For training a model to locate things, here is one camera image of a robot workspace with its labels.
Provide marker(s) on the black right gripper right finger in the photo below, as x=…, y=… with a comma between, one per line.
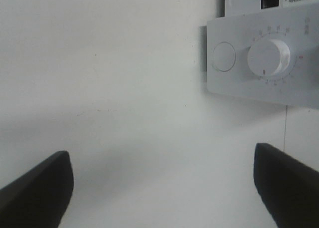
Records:
x=288, y=188

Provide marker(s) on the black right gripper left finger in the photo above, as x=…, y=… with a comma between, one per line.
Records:
x=40, y=197

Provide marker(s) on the white microwave knob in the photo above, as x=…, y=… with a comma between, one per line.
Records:
x=268, y=57

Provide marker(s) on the round white door button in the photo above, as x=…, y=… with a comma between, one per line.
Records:
x=224, y=56

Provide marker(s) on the white microwave oven body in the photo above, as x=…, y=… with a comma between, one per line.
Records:
x=247, y=21

